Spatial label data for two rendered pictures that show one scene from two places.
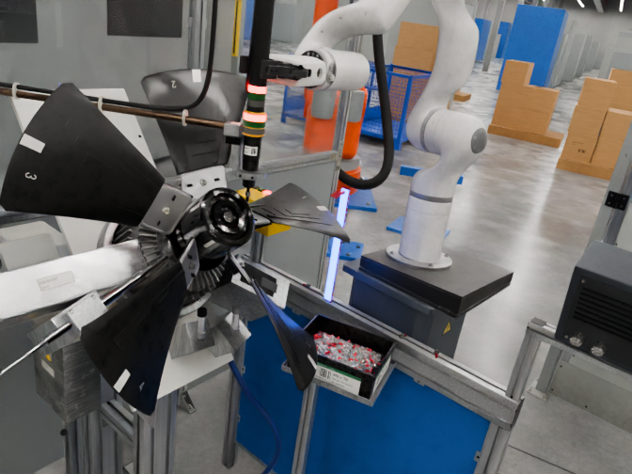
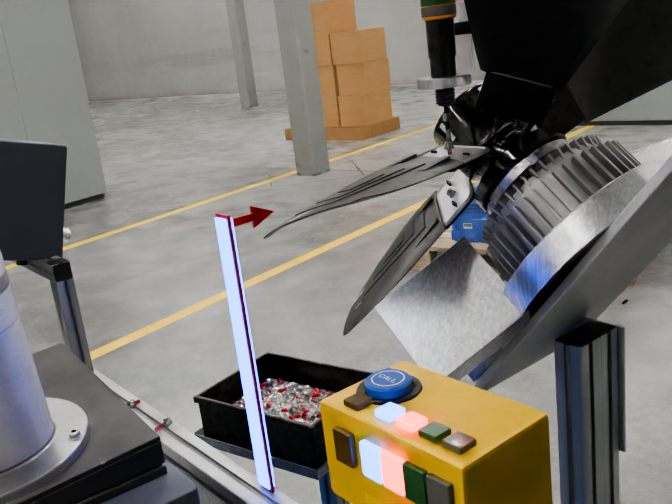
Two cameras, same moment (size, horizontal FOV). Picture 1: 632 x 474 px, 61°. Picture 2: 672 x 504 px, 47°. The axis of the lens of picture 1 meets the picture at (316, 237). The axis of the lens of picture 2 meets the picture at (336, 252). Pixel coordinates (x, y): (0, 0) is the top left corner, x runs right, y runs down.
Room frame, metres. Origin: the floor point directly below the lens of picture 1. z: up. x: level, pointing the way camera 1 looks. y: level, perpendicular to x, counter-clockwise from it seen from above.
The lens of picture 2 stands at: (2.05, 0.27, 1.37)
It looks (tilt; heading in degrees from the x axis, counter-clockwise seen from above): 16 degrees down; 196
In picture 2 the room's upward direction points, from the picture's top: 7 degrees counter-clockwise
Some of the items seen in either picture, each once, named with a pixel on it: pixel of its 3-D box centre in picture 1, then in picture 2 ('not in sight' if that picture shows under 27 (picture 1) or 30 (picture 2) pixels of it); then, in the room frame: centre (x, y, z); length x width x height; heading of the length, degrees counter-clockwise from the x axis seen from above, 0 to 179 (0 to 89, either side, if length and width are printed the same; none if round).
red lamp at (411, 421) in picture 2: not in sight; (411, 421); (1.53, 0.16, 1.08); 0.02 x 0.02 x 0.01; 53
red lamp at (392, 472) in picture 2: not in sight; (393, 472); (1.55, 0.15, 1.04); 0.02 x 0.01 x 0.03; 53
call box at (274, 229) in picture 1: (260, 212); (433, 461); (1.50, 0.17, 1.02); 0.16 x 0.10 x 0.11; 53
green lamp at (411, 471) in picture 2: not in sight; (416, 484); (1.57, 0.17, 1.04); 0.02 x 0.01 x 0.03; 53
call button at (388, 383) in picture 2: not in sight; (388, 385); (1.47, 0.14, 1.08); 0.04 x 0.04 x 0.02
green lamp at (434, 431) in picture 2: not in sight; (434, 431); (1.55, 0.18, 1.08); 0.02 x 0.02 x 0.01; 53
